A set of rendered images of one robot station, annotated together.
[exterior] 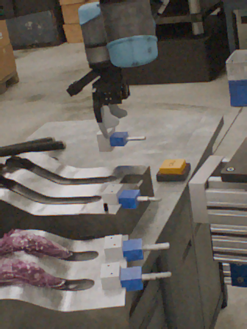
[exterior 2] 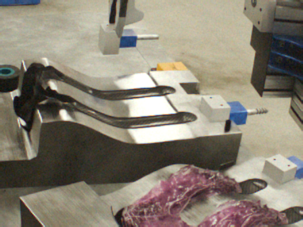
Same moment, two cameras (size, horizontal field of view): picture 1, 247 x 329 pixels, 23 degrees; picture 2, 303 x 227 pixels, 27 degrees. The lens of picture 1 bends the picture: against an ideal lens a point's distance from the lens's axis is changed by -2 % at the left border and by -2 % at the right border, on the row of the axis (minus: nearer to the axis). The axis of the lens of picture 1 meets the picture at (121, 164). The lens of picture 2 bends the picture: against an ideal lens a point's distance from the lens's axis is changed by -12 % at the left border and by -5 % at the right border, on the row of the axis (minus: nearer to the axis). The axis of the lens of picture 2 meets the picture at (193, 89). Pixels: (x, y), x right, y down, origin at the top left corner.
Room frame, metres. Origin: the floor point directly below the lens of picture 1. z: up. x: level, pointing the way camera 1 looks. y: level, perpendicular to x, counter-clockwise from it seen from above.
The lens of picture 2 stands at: (0.56, 0.90, 1.46)
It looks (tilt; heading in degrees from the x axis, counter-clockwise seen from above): 25 degrees down; 311
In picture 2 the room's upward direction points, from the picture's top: 8 degrees clockwise
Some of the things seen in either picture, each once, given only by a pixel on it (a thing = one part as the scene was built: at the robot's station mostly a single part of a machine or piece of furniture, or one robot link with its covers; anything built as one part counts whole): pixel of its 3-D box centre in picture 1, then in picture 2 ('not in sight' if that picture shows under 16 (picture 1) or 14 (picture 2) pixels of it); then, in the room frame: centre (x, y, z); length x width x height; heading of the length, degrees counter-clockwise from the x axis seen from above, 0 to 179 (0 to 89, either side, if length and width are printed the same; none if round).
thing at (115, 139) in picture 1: (123, 139); (129, 38); (1.57, -0.02, 0.92); 0.13 x 0.05 x 0.05; 67
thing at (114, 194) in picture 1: (134, 199); (237, 113); (1.25, -0.01, 0.89); 0.13 x 0.05 x 0.05; 67
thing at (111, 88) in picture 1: (107, 81); not in sight; (1.57, 0.00, 1.09); 0.09 x 0.08 x 0.12; 67
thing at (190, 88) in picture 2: (131, 185); (192, 96); (1.37, -0.02, 0.87); 0.05 x 0.05 x 0.04; 67
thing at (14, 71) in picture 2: not in sight; (5, 78); (1.73, 0.23, 0.82); 0.08 x 0.08 x 0.04
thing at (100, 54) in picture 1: (100, 53); not in sight; (1.58, 0.00, 1.17); 0.08 x 0.08 x 0.05
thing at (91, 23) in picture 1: (95, 24); not in sight; (1.57, 0.00, 1.25); 0.09 x 0.08 x 0.11; 91
